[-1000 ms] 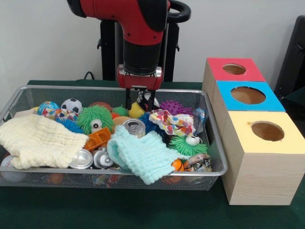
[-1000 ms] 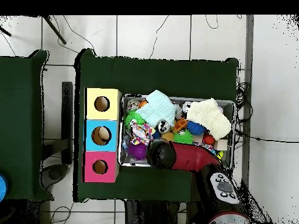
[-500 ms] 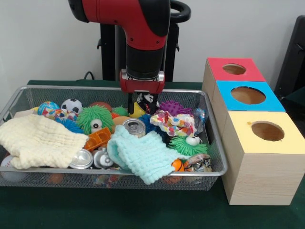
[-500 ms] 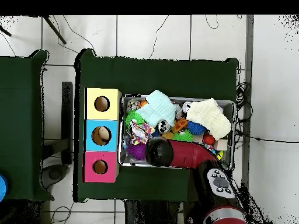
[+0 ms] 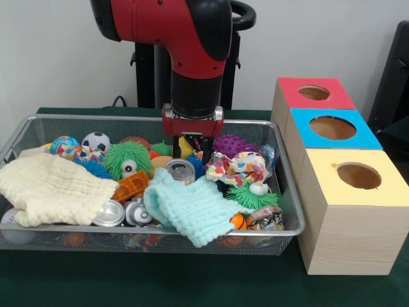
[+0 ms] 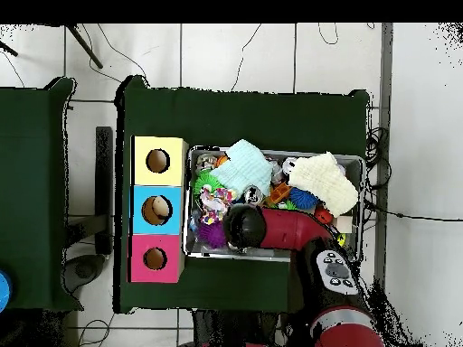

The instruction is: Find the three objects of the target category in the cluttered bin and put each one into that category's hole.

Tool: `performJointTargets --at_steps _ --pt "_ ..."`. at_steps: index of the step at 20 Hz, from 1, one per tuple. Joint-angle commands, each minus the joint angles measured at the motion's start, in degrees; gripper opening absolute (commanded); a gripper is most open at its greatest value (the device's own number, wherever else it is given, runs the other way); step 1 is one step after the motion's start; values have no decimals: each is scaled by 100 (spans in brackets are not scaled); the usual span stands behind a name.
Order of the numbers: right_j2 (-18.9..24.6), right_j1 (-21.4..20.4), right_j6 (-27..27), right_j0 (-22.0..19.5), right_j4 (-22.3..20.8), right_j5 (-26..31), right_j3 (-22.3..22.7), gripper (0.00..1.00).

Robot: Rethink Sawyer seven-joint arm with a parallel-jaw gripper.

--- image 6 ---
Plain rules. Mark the mint green knitted cloth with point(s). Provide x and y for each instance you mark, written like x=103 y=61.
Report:
x=246 y=168

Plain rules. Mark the clear plastic packet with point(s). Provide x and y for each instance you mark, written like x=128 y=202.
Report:
x=193 y=221

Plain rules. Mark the black and silver drink can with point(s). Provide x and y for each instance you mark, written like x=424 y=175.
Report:
x=237 y=249

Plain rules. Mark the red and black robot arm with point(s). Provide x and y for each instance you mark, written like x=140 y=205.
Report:
x=289 y=227

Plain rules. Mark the wooden box with three holes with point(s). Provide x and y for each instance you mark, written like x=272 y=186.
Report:
x=159 y=177

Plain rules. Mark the small green puffer toy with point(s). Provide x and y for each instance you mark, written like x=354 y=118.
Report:
x=204 y=180

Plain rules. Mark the small orange basketball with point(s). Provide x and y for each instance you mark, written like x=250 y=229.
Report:
x=222 y=161

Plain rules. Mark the orange plastic toy crate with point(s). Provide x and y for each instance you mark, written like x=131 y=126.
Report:
x=280 y=193

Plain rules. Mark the dark green table cloth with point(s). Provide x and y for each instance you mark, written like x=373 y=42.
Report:
x=253 y=115

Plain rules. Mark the cream knitted cloth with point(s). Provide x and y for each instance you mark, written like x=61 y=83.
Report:
x=325 y=184

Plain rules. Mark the black upright panel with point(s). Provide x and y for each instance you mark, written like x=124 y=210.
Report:
x=104 y=170

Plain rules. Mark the grey stand foot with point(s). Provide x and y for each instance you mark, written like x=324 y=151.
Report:
x=85 y=271

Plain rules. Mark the dark green side cloth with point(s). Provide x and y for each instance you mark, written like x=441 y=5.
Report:
x=32 y=180

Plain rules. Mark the black tripod leg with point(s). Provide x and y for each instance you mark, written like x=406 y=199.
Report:
x=85 y=46

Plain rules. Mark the blue round object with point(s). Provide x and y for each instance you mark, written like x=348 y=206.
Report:
x=3 y=291

